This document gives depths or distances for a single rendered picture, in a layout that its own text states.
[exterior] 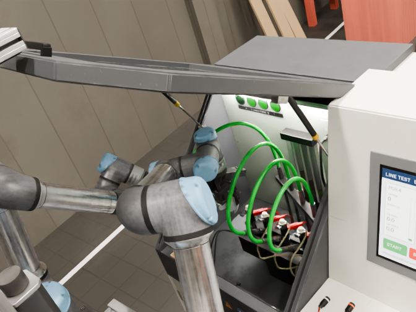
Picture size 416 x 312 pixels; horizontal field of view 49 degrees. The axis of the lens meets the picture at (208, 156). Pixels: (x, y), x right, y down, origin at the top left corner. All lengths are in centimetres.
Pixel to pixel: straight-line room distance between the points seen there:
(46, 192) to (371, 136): 89
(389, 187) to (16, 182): 99
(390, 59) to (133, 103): 313
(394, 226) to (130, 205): 71
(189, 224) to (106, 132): 330
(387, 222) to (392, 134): 26
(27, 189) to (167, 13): 355
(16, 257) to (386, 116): 113
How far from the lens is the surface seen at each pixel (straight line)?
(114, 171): 162
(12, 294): 114
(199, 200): 100
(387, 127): 125
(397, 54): 167
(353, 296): 155
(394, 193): 131
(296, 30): 557
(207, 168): 139
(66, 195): 140
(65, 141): 405
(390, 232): 137
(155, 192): 104
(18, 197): 133
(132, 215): 105
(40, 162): 397
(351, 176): 136
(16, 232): 151
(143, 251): 348
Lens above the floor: 219
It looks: 31 degrees down
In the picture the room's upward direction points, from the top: 19 degrees counter-clockwise
